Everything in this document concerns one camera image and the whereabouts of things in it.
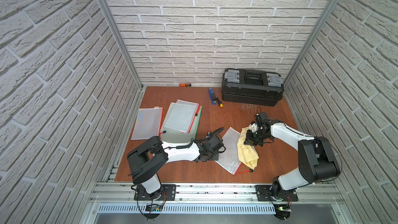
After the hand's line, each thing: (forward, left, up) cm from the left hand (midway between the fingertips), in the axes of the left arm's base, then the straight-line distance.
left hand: (218, 154), depth 86 cm
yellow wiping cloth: (0, -16, +2) cm, 16 cm away
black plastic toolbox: (+39, -24, +15) cm, 48 cm away
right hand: (+6, -17, +2) cm, 18 cm away
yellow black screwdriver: (+36, -4, +1) cm, 37 cm away
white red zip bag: (+27, +22, -2) cm, 35 cm away
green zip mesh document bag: (+13, +29, -2) cm, 32 cm away
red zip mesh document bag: (+21, +45, -2) cm, 50 cm away
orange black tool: (+56, +24, -1) cm, 61 cm away
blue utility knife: (+42, +1, +2) cm, 42 cm away
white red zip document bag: (-2, -7, -1) cm, 7 cm away
